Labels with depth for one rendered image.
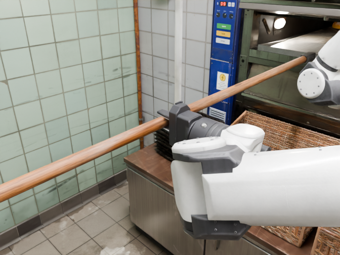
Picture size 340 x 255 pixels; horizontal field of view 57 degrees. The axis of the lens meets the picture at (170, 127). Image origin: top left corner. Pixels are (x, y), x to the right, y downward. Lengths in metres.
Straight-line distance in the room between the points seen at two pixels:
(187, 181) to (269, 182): 0.12
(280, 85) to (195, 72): 0.55
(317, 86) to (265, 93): 0.86
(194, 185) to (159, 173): 1.26
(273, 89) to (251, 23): 0.35
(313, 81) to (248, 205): 0.57
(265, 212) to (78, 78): 1.82
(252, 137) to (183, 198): 0.24
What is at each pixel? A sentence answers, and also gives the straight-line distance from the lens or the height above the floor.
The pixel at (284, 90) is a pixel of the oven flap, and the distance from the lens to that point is 1.69.
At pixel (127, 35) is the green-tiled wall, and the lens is 2.27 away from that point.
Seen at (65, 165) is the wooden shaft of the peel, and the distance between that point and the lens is 0.67.
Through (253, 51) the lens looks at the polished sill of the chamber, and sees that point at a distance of 1.73.
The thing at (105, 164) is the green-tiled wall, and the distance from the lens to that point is 2.45.
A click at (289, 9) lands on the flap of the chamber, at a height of 1.40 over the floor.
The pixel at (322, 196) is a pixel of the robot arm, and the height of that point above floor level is 1.34.
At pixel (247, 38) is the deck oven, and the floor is 1.23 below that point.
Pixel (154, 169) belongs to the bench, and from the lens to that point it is 1.72.
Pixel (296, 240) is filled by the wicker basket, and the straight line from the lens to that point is 1.38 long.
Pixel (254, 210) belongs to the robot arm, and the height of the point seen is 1.30.
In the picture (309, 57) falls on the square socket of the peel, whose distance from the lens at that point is 1.54.
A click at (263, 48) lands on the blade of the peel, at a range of 1.70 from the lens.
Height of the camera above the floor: 1.54
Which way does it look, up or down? 27 degrees down
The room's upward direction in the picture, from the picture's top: straight up
